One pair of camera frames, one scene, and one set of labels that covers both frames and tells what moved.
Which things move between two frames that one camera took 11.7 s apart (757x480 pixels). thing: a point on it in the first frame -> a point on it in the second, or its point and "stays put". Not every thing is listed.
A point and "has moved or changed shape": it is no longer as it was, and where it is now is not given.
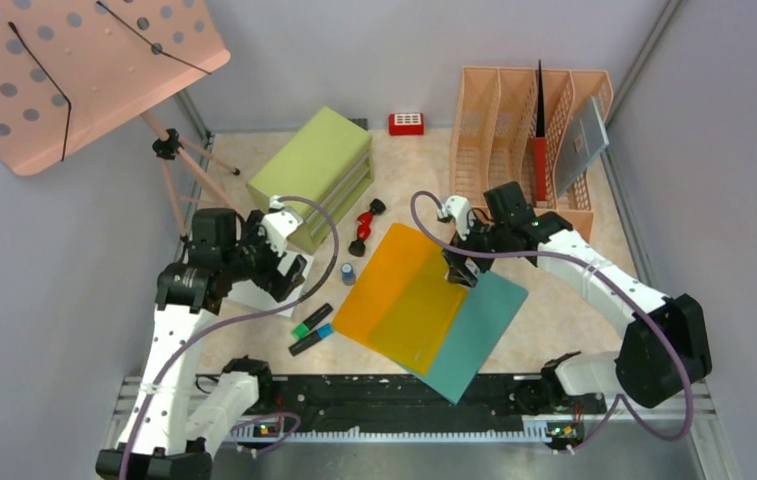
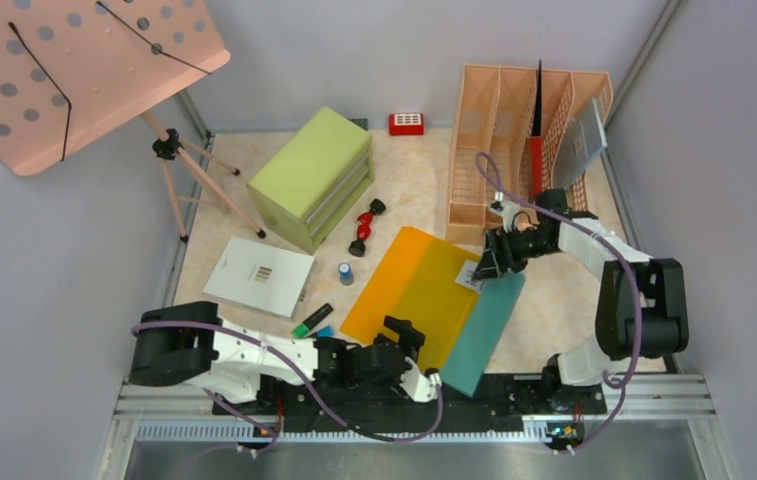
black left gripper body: [260, 260] -> [395, 380]
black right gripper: [460, 271] -> [492, 265]
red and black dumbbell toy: [363, 231] stays put
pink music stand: [37, 79] stays put
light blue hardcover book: [584, 138] stays put
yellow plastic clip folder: [403, 302] has moved or changed shape
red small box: [407, 124] stays put
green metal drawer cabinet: [330, 161] stays put
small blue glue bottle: [348, 275] stays put
